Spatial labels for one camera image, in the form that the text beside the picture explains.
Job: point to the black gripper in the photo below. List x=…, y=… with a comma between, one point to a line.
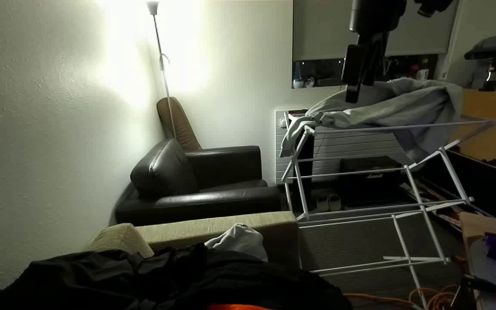
x=362, y=63

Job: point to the orange shirt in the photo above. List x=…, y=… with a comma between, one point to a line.
x=236, y=308

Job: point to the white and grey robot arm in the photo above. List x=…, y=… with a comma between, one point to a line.
x=372, y=22

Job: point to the grey cloth on rack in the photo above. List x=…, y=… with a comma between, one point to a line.
x=416, y=106

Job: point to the white metal drying rack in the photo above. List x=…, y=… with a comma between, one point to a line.
x=329, y=146

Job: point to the light grey shirt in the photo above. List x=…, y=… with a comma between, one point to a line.
x=240, y=239

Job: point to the black guitar amplifier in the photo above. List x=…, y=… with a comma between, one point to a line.
x=369, y=182

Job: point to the pair of slippers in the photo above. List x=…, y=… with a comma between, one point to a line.
x=328, y=203

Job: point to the brown cushion behind armchair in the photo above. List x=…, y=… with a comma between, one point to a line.
x=176, y=123

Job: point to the black leather armchair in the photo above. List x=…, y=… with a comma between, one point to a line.
x=171, y=185

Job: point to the cardboard box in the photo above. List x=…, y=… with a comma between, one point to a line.
x=479, y=239

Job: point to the white floor lamp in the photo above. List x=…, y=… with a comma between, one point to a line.
x=154, y=13

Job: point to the pile of black clothes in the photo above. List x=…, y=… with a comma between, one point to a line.
x=173, y=280

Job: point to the beige fabric couch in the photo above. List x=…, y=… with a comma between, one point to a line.
x=279, y=232

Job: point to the white wall radiator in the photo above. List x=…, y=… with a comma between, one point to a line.
x=285, y=146

